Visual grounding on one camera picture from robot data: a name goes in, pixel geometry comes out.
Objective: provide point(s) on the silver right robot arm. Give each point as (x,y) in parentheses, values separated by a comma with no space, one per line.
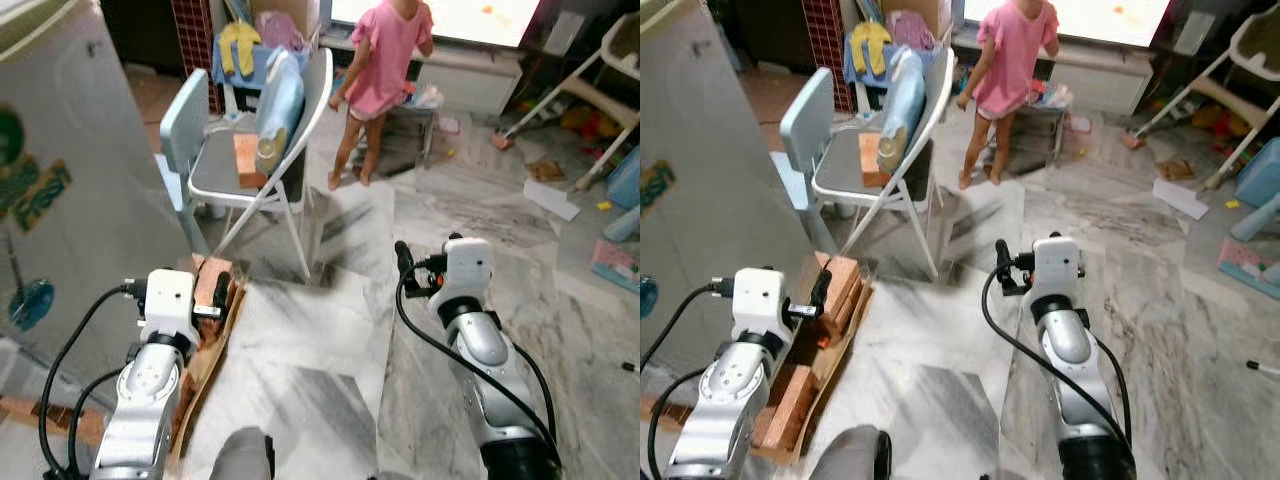
(485,345)
(1065,345)

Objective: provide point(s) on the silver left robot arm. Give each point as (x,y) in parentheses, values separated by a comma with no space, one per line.
(730,400)
(145,390)

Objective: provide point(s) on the blue round fridge sticker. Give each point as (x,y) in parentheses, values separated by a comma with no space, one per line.
(647,298)
(32,305)

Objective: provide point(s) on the green fridge logo sticker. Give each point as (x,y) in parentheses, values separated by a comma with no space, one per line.
(35,190)
(655,185)

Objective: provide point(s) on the red brick stack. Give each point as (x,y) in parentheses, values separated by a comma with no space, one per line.
(187,405)
(845,290)
(788,405)
(208,280)

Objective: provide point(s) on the brown cardboard sheet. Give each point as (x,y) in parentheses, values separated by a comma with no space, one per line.
(835,375)
(212,365)

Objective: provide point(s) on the white grey folding chair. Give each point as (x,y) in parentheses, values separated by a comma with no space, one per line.
(845,170)
(215,165)

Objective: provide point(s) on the orange block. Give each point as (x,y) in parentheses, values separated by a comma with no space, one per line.
(248,160)
(872,160)

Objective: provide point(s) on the small grey stool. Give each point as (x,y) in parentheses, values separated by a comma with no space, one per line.
(412,118)
(1042,118)

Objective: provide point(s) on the grey robot leg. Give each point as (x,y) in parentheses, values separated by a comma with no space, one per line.
(858,455)
(243,455)

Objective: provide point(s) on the white paper sheet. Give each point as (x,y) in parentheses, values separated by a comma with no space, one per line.
(552,198)
(1180,198)

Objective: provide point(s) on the light blue pillow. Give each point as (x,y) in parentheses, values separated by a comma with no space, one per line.
(280,110)
(903,105)

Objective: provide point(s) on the pink picture book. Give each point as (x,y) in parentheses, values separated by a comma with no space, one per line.
(617,265)
(1250,268)

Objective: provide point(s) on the white television cabinet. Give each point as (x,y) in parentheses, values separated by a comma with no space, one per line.
(480,80)
(1110,80)

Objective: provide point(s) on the child in pink dress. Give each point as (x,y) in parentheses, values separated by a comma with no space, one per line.
(1015,60)
(385,60)

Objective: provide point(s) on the light blue plastic toy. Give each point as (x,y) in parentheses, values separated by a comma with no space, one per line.
(625,185)
(1258,185)

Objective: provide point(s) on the yellow gloves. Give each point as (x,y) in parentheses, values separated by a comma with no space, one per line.
(240,48)
(870,48)

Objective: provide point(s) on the pink cloth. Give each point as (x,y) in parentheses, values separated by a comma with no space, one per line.
(910,30)
(280,30)

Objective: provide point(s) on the bright television screen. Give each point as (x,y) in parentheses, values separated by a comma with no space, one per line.
(470,15)
(1100,15)

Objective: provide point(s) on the white rod with black tip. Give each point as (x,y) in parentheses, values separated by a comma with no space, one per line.
(1265,366)

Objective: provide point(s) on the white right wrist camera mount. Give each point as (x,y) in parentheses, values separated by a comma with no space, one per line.
(468,265)
(1058,265)

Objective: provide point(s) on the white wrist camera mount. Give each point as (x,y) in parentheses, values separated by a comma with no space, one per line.
(168,300)
(762,300)
(468,265)
(1058,265)

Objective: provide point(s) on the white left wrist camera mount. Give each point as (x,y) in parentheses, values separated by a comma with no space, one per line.
(762,300)
(168,300)

